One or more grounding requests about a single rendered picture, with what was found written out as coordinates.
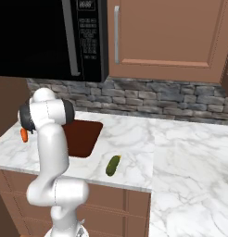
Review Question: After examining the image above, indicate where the black microwave oven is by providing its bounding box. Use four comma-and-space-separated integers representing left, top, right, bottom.
0, 0, 109, 83

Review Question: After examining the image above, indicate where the brown base cupboard run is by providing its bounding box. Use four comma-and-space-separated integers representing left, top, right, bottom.
0, 168, 152, 237

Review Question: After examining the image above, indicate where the green cucumber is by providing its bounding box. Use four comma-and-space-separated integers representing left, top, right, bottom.
105, 155, 122, 178

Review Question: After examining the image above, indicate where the dark red tray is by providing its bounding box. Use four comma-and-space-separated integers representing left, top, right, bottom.
61, 119, 104, 158

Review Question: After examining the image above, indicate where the silver cupboard door handle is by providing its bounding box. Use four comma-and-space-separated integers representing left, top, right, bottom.
113, 5, 120, 65

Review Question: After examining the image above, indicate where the silver microwave handle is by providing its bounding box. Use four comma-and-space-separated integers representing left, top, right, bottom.
61, 0, 82, 77

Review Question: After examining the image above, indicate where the brown wall cupboard door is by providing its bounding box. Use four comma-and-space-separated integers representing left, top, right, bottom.
107, 0, 228, 84

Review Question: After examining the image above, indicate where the orange carrot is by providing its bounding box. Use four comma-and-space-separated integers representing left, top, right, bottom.
19, 128, 29, 143

